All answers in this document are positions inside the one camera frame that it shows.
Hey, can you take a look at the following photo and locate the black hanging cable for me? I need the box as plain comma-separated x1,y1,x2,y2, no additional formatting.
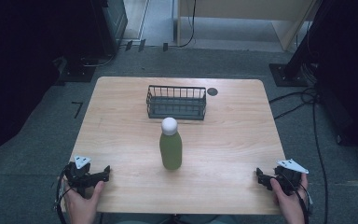
178,0,198,49

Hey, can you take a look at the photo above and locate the green bottle with white cap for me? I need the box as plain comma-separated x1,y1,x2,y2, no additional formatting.
158,117,184,171

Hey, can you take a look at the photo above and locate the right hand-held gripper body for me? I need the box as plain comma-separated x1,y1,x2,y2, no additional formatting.
272,159,310,196

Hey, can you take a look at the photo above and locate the black wire basket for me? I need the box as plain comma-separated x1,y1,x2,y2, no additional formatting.
145,84,208,121

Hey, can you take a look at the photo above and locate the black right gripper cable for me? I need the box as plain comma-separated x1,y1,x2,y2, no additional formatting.
292,181,313,224

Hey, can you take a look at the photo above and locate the black metal stand base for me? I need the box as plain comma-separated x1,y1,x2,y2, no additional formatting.
54,56,98,84
268,63,310,88

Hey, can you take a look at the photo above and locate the person's right hand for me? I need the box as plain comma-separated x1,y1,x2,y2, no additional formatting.
269,173,310,224

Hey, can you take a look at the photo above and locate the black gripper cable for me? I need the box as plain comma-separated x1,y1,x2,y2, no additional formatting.
54,163,73,224
292,181,313,224

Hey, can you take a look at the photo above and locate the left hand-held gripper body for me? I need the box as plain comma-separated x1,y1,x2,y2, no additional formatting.
63,155,92,198

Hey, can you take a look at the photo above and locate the light wooden cabinet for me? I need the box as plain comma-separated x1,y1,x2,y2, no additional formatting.
176,0,320,52

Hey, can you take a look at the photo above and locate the person's left hand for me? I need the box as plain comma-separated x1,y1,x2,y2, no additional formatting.
62,180,106,224

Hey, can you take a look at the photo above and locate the dark equipment cabinet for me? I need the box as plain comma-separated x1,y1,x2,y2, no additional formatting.
89,0,129,58

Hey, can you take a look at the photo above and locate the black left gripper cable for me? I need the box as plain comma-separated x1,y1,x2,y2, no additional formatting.
54,163,73,224

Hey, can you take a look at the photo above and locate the black floor cable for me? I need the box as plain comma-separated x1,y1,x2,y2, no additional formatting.
268,87,330,224

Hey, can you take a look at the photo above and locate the dark curtain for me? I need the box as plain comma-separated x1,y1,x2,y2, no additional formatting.
304,0,358,160
0,0,106,167

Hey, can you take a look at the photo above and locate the person's dark clothing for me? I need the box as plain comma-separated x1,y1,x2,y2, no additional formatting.
115,213,241,224

